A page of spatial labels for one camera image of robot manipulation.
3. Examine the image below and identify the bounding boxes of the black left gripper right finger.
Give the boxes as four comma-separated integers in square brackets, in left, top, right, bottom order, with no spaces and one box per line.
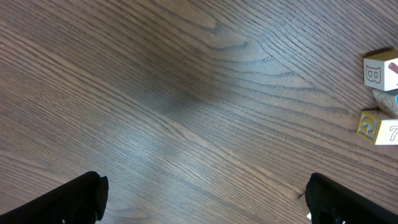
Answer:
[305,173,397,224]

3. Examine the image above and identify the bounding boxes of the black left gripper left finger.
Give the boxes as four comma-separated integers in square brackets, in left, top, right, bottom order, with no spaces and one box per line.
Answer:
[1,171,109,224]

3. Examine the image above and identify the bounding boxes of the plain wooden block lower middle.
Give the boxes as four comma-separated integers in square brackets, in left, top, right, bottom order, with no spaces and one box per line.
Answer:
[356,110,397,145]

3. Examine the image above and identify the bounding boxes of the blue-top wooden block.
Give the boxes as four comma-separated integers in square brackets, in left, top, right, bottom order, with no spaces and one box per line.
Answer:
[372,88,397,118]

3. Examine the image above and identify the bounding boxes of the wooden block pencil picture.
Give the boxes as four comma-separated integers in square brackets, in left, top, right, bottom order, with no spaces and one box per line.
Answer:
[363,50,397,91]

